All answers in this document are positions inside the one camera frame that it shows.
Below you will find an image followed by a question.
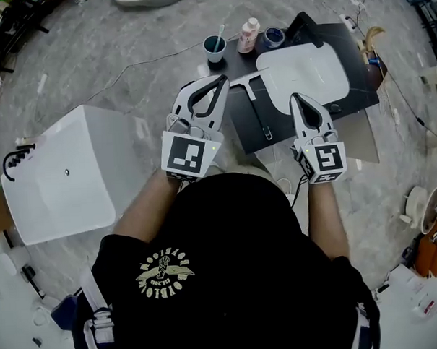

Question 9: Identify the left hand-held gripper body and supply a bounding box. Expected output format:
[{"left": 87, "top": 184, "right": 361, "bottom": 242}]
[{"left": 159, "top": 111, "right": 226, "bottom": 185}]

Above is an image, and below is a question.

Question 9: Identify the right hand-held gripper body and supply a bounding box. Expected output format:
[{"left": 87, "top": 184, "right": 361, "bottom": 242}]
[{"left": 291, "top": 127, "right": 349, "bottom": 186}]

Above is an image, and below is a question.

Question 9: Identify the white squeegee with black handle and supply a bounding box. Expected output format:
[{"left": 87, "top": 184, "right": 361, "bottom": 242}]
[{"left": 228, "top": 68, "right": 276, "bottom": 143}]

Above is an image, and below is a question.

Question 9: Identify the person's right forearm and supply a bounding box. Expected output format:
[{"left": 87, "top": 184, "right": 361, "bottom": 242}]
[{"left": 304, "top": 181, "right": 352, "bottom": 265}]

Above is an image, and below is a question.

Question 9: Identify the person's left forearm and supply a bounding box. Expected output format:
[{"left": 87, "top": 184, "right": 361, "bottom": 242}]
[{"left": 109, "top": 167, "right": 184, "bottom": 245}]

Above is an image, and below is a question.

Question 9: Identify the black vanity countertop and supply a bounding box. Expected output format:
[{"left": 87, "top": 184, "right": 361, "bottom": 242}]
[{"left": 206, "top": 20, "right": 383, "bottom": 158}]

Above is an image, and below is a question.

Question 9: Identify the white sink basin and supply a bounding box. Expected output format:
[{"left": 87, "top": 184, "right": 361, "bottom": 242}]
[{"left": 254, "top": 41, "right": 351, "bottom": 117}]

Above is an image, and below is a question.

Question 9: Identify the teal cup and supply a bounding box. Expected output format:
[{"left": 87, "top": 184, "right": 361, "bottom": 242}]
[{"left": 202, "top": 34, "right": 229, "bottom": 65}]

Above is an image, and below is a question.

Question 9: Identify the teal toothbrush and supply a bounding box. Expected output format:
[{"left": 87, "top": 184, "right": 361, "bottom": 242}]
[{"left": 211, "top": 24, "right": 227, "bottom": 54}]

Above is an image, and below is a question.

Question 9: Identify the pink bottle with white cap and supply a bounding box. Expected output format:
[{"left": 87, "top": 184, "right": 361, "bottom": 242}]
[{"left": 235, "top": 17, "right": 261, "bottom": 55}]

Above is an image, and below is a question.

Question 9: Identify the blue round jar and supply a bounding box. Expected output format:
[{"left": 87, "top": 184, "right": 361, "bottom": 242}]
[{"left": 261, "top": 25, "right": 287, "bottom": 50}]

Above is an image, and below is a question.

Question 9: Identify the white power strip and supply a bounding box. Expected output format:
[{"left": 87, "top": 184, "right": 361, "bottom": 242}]
[{"left": 339, "top": 14, "right": 358, "bottom": 33}]

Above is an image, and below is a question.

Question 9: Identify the white fan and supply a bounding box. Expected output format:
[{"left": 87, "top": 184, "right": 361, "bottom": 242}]
[{"left": 398, "top": 184, "right": 437, "bottom": 236}]

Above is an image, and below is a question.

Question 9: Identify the person's black printed shirt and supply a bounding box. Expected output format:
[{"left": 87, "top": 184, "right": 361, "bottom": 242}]
[{"left": 64, "top": 165, "right": 382, "bottom": 349}]

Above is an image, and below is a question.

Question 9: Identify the white bathtub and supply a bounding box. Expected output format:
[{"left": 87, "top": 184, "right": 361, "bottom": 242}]
[{"left": 0, "top": 103, "right": 118, "bottom": 248}]

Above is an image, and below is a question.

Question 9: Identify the orange bag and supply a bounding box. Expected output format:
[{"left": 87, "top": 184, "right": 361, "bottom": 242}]
[{"left": 411, "top": 228, "right": 437, "bottom": 280}]

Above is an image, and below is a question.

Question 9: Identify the black bathtub faucet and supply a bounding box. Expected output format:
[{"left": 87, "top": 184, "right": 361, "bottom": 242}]
[{"left": 1, "top": 143, "right": 38, "bottom": 182}]

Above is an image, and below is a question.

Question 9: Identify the white side table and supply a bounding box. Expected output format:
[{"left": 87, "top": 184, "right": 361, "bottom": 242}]
[{"left": 372, "top": 260, "right": 437, "bottom": 349}]

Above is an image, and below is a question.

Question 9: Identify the thin black cable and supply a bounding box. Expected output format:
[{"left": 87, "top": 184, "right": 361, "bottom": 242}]
[{"left": 378, "top": 58, "right": 427, "bottom": 130}]

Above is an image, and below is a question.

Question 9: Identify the white shoulder strap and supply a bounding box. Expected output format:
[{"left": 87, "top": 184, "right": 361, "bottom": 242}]
[
  {"left": 352, "top": 300, "right": 372, "bottom": 349},
  {"left": 79, "top": 264, "right": 117, "bottom": 349}
]

